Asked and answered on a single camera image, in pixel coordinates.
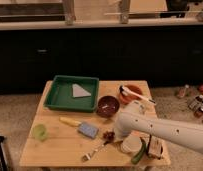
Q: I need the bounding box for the black and white toy block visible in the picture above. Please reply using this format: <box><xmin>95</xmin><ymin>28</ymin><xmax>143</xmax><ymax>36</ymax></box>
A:
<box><xmin>147</xmin><ymin>136</ymin><xmax>163</xmax><ymax>159</ymax></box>

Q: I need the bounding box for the black stand on floor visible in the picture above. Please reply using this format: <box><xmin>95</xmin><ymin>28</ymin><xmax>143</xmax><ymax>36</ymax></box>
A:
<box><xmin>0</xmin><ymin>135</ymin><xmax>10</xmax><ymax>171</ymax></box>

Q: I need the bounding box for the green cucumber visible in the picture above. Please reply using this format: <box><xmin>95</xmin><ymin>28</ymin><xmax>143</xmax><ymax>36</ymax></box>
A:
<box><xmin>131</xmin><ymin>139</ymin><xmax>146</xmax><ymax>164</ymax></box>

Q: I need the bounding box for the grey triangular cloth piece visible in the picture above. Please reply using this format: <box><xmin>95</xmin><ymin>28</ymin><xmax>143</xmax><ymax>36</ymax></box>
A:
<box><xmin>72</xmin><ymin>84</ymin><xmax>91</xmax><ymax>98</ymax></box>

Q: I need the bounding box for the orange bowl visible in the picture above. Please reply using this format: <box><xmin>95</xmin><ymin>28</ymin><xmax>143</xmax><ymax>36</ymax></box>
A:
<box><xmin>118</xmin><ymin>84</ymin><xmax>142</xmax><ymax>105</ymax></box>

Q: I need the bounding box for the light green cup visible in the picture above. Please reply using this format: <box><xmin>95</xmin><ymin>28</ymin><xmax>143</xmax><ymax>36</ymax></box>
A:
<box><xmin>31</xmin><ymin>124</ymin><xmax>47</xmax><ymax>141</ymax></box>

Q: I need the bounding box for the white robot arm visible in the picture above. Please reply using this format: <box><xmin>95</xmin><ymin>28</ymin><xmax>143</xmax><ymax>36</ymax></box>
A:
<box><xmin>113</xmin><ymin>101</ymin><xmax>203</xmax><ymax>154</ymax></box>

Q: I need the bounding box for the dark red grape bunch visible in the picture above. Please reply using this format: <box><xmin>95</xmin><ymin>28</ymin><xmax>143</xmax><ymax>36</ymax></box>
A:
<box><xmin>103</xmin><ymin>131</ymin><xmax>115</xmax><ymax>141</ymax></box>

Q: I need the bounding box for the wooden table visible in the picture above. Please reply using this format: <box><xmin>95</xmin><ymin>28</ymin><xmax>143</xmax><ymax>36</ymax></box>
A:
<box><xmin>19</xmin><ymin>80</ymin><xmax>172</xmax><ymax>171</ymax></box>

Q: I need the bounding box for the green plastic tray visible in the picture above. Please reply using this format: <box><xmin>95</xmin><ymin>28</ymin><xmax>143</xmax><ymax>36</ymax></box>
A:
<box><xmin>44</xmin><ymin>75</ymin><xmax>99</xmax><ymax>112</ymax></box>

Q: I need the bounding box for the blue sponge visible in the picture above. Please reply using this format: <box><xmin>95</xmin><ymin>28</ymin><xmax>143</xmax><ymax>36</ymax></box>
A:
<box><xmin>78</xmin><ymin>122</ymin><xmax>99</xmax><ymax>139</ymax></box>

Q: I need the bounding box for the silver fork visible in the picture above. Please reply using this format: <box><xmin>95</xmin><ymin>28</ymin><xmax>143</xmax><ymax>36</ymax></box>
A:
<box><xmin>81</xmin><ymin>141</ymin><xmax>110</xmax><ymax>162</ymax></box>

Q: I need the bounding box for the dark red bowl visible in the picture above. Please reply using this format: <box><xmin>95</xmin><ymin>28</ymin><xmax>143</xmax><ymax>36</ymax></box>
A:
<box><xmin>96</xmin><ymin>96</ymin><xmax>120</xmax><ymax>118</ymax></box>

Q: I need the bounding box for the black cabinet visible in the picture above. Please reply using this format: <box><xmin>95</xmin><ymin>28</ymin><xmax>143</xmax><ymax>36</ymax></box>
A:
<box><xmin>0</xmin><ymin>26</ymin><xmax>203</xmax><ymax>94</ymax></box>

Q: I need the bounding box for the yellow corn cob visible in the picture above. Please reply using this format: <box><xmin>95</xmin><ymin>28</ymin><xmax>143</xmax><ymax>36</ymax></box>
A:
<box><xmin>59</xmin><ymin>117</ymin><xmax>81</xmax><ymax>127</ymax></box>

